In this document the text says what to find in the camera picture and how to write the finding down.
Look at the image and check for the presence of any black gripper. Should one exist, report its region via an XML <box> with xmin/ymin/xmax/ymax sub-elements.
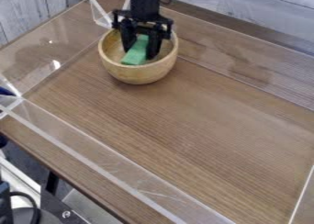
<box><xmin>112</xmin><ymin>0</ymin><xmax>172</xmax><ymax>60</ymax></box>

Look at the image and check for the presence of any green rectangular block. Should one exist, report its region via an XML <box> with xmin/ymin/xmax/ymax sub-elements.
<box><xmin>122</xmin><ymin>35</ymin><xmax>148</xmax><ymax>65</ymax></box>

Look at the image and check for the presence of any brown wooden bowl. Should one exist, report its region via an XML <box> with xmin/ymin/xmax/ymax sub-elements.
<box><xmin>98</xmin><ymin>29</ymin><xmax>179</xmax><ymax>84</ymax></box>

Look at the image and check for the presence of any black table leg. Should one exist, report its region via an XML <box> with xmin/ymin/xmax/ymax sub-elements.
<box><xmin>45</xmin><ymin>172</ymin><xmax>59</xmax><ymax>196</ymax></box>

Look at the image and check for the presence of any clear acrylic tray wall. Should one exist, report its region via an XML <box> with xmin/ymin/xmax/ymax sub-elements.
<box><xmin>0</xmin><ymin>0</ymin><xmax>314</xmax><ymax>224</ymax></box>

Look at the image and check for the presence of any grey metal base plate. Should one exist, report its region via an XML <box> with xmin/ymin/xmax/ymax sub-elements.
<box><xmin>39</xmin><ymin>189</ymin><xmax>90</xmax><ymax>224</ymax></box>

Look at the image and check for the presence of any black cable loop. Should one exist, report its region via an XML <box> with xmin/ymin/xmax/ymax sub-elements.
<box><xmin>8</xmin><ymin>191</ymin><xmax>41</xmax><ymax>224</ymax></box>

